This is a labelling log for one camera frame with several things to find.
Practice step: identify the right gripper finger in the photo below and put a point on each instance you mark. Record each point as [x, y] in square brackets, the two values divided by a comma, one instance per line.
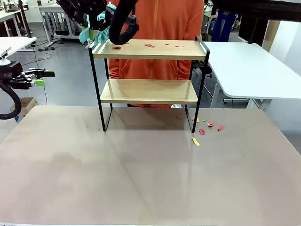
[97, 14]
[73, 11]

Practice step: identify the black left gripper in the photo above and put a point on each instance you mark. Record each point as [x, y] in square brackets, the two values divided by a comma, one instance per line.
[11, 70]

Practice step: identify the turquoise microfiber duster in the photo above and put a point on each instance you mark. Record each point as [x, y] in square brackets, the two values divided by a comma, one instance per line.
[101, 37]

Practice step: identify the grey workbench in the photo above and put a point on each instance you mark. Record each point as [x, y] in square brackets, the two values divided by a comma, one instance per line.
[51, 9]

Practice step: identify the cardboard box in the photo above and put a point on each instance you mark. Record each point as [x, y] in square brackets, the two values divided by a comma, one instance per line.
[27, 103]

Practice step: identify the black pole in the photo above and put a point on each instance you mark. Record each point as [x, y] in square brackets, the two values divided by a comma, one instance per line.
[24, 21]

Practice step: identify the cluttered white lab desk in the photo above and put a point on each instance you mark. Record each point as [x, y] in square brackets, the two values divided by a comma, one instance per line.
[7, 15]

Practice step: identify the person in orange hoodie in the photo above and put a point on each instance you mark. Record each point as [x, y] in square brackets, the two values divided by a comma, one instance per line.
[164, 21]

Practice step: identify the background person in blue trousers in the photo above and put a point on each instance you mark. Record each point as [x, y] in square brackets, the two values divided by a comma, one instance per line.
[223, 26]

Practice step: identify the black monitor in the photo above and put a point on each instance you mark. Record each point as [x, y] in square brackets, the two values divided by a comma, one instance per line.
[254, 30]

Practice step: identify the long yellow paper strip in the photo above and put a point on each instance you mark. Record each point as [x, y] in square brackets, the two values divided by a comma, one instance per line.
[195, 141]

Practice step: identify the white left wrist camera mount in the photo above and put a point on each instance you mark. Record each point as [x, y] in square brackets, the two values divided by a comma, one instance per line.
[4, 53]

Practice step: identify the wooden two-tier black-frame shelf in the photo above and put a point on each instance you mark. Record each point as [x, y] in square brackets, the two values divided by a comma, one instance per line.
[150, 90]

